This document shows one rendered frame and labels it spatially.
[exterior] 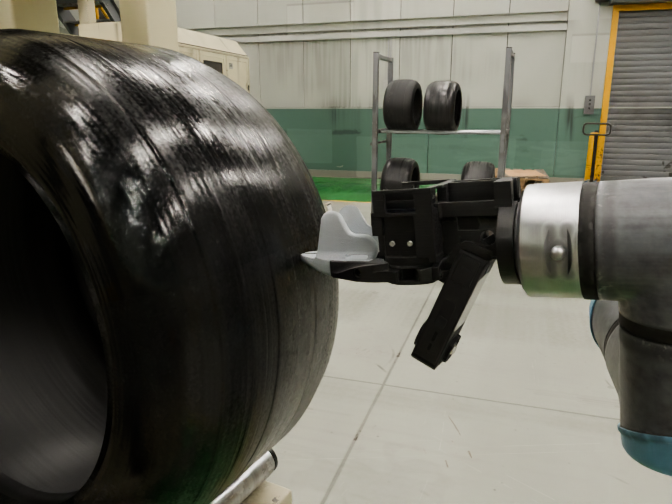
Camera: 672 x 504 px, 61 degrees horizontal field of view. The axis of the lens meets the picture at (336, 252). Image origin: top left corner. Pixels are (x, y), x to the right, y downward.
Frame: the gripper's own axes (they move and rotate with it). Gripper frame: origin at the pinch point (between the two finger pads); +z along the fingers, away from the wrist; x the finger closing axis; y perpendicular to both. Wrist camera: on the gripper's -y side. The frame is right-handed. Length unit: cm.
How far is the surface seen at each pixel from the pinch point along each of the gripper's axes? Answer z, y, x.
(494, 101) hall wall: 233, 57, -1067
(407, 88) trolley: 183, 57, -499
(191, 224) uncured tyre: 2.9, 6.3, 13.0
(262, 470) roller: 16.1, -30.0, -6.8
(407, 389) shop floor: 79, -114, -200
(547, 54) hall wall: 138, 128, -1083
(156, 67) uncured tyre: 12.4, 20.3, 4.5
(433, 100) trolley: 156, 42, -495
